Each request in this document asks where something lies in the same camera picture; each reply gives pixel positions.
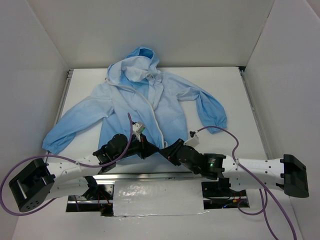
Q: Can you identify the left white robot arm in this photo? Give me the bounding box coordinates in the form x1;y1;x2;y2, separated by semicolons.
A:
8;134;159;213

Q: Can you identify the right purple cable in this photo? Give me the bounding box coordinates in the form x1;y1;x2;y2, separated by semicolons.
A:
197;125;298;240

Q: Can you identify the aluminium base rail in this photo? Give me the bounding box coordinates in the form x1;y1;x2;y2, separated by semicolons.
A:
66;172;250;217

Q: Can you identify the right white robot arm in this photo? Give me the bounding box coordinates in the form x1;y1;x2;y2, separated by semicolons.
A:
159;139;309;198

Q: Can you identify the left aluminium table rail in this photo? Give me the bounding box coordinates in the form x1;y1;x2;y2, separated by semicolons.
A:
43;69;74;156

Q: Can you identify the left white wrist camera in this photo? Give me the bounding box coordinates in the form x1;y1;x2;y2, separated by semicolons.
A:
132;121;146;139

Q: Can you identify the light blue hooded jacket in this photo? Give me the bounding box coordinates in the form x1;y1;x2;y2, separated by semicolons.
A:
42;46;227;155

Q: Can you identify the white foil-edged panel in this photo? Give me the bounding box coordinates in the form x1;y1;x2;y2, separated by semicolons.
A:
113;180;205;217

